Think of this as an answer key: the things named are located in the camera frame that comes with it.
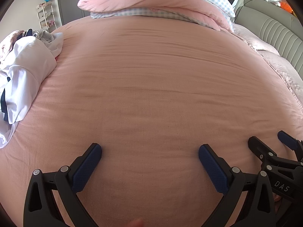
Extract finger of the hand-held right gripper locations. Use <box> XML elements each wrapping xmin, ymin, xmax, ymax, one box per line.
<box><xmin>277</xmin><ymin>131</ymin><xmax>303</xmax><ymax>162</ymax></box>
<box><xmin>248</xmin><ymin>136</ymin><xmax>277</xmax><ymax>168</ymax></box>

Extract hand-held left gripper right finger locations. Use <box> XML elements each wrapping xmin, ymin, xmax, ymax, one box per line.
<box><xmin>198</xmin><ymin>144</ymin><xmax>276</xmax><ymax>227</ymax></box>

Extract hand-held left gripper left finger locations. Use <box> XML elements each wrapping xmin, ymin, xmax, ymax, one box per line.
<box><xmin>23</xmin><ymin>143</ymin><xmax>103</xmax><ymax>227</ymax></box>

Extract white shirt with navy trim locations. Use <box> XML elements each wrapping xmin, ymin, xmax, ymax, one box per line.
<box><xmin>0</xmin><ymin>37</ymin><xmax>58</xmax><ymax>148</ymax></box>

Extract person's left hand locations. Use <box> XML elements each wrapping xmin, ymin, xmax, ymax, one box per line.
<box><xmin>129</xmin><ymin>218</ymin><xmax>145</xmax><ymax>227</ymax></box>

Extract pale pink quilted bedspread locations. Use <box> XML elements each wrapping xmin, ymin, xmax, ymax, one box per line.
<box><xmin>233</xmin><ymin>24</ymin><xmax>303</xmax><ymax>114</ymax></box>

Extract grey-green padded headboard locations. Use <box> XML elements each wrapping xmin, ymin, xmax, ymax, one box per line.
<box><xmin>233</xmin><ymin>0</ymin><xmax>303</xmax><ymax>76</ymax></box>

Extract white garment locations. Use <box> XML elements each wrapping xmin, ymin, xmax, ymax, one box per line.
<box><xmin>45</xmin><ymin>32</ymin><xmax>65</xmax><ymax>58</ymax></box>

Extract orange plush toy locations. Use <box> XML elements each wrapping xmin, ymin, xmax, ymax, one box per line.
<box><xmin>280</xmin><ymin>2</ymin><xmax>297</xmax><ymax>17</ymax></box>

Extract grey garment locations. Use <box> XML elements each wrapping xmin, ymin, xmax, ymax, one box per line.
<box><xmin>33</xmin><ymin>30</ymin><xmax>56</xmax><ymax>42</ymax></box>

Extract white shelf rack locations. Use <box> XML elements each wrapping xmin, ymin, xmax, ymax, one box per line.
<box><xmin>36</xmin><ymin>1</ymin><xmax>57</xmax><ymax>32</ymax></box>

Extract grey wardrobe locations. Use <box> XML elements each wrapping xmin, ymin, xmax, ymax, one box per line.
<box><xmin>55</xmin><ymin>0</ymin><xmax>95</xmax><ymax>26</ymax></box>

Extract pink quilt with checked lining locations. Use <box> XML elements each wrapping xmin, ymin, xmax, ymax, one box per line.
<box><xmin>78</xmin><ymin>0</ymin><xmax>236</xmax><ymax>32</ymax></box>

